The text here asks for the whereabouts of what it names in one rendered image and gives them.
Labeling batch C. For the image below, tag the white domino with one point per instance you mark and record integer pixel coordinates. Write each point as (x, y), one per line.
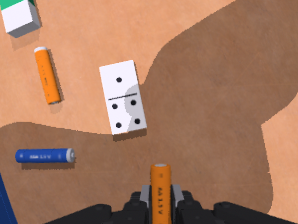
(123, 97)

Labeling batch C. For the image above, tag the orange battery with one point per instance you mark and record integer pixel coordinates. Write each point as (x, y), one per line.
(47, 75)
(161, 202)

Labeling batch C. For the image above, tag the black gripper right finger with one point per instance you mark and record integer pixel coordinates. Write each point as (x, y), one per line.
(186, 210)

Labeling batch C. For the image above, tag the blue battery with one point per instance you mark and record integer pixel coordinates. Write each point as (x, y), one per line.
(61, 155)

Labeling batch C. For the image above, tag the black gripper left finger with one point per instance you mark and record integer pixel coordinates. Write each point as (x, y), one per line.
(102, 213)

